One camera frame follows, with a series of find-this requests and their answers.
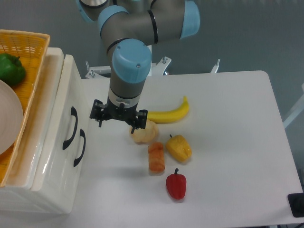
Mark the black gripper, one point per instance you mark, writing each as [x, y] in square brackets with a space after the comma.
[101, 112]

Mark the black top drawer handle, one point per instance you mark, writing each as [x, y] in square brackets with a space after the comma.
[72, 128]

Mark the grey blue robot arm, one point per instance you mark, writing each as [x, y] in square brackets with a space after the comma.
[126, 36]

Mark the white drawer cabinet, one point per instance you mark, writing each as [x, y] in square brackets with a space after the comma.
[17, 194]

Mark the round white bread roll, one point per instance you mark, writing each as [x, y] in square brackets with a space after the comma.
[145, 135]

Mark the yellow banana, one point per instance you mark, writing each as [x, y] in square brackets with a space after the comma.
[170, 116]

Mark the orange croissant bread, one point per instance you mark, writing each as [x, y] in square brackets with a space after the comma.
[156, 157]

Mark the yellow bell pepper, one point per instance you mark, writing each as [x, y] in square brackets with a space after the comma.
[178, 148]

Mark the red bell pepper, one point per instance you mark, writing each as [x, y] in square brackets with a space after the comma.
[176, 185]

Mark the white plate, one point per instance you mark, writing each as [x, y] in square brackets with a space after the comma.
[11, 116]

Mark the orange woven basket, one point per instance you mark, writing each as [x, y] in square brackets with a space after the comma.
[30, 48]

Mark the green bell pepper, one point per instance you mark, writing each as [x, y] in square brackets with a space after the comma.
[12, 71]

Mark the black device at table edge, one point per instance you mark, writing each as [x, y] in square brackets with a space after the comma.
[296, 202]

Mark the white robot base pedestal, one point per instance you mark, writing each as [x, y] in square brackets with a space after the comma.
[159, 68]

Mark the white bolt post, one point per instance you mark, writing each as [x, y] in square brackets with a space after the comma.
[215, 67]

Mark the white frame bar right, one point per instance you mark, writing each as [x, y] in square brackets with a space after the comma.
[294, 112]

